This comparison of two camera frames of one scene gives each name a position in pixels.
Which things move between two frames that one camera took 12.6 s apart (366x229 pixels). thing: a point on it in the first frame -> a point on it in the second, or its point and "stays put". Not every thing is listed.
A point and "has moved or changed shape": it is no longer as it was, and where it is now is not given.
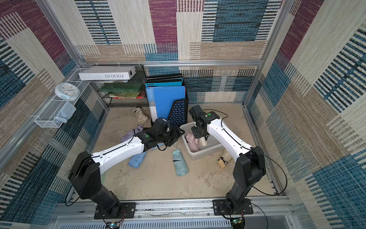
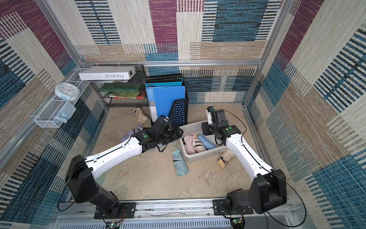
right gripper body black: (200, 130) -> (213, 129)
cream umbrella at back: (142, 118) stays put
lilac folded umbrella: (137, 129) stays put
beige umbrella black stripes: (202, 141) has moved or changed shape
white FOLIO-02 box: (102, 73) stays put
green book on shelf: (121, 87) stays put
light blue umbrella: (137, 159) -> (207, 143)
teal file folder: (173, 83) stays put
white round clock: (66, 91) stays put
